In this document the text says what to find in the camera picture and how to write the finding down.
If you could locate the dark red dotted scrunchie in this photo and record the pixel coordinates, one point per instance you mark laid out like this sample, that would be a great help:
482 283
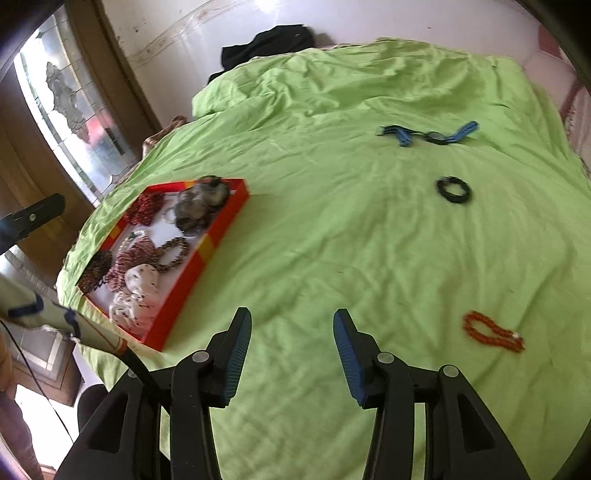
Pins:
147 207

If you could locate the person's left forearm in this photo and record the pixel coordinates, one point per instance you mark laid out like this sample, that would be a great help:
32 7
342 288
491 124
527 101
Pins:
18 438

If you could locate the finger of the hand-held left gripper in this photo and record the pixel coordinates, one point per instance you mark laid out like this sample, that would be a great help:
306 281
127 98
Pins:
32 217

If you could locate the pink striped pillow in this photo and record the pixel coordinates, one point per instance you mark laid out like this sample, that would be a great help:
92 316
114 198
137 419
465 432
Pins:
568 92

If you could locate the brown patterned bedsheet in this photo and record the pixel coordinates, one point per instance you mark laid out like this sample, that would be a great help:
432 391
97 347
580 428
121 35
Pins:
161 134

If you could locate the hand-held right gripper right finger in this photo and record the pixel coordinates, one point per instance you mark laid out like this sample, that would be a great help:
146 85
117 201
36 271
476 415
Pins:
347 355

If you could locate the green blanket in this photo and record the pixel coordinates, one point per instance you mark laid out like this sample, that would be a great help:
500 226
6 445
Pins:
369 254

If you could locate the frosted glass window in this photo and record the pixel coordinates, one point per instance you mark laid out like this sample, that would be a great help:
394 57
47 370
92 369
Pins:
78 110

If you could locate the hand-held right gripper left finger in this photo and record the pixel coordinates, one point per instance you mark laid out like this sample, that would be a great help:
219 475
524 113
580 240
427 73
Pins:
238 353

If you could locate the dark round stool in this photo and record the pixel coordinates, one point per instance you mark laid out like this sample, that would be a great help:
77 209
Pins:
92 406

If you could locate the pink striped scrunchie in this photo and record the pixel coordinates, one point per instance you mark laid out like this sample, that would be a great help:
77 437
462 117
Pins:
134 251

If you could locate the black cloth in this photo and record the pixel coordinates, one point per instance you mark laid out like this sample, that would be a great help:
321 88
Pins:
263 48

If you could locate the grey brown organza scrunchie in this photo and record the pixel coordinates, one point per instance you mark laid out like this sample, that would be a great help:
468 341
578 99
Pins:
201 205

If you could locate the red jewelry tray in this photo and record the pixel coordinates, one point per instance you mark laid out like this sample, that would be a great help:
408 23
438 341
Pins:
203 258

